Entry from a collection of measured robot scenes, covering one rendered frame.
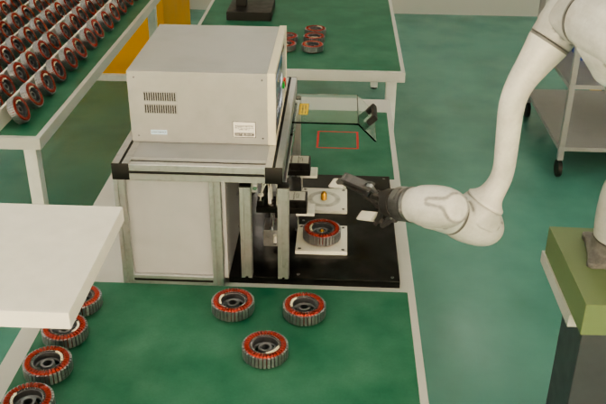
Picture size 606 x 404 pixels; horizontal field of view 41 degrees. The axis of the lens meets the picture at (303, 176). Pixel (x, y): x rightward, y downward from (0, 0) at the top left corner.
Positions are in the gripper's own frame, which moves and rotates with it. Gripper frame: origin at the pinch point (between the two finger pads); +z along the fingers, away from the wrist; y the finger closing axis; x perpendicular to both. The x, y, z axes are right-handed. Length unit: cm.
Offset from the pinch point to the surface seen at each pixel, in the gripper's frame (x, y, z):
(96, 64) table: -44, 32, 198
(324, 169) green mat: -27, -20, 54
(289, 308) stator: 35.5, -1.5, -5.0
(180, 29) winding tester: -18, 54, 46
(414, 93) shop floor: -212, -149, 239
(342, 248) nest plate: 7.4, -13.7, 8.8
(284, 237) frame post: 19.6, 6.6, 4.6
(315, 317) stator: 34.0, -6.0, -10.0
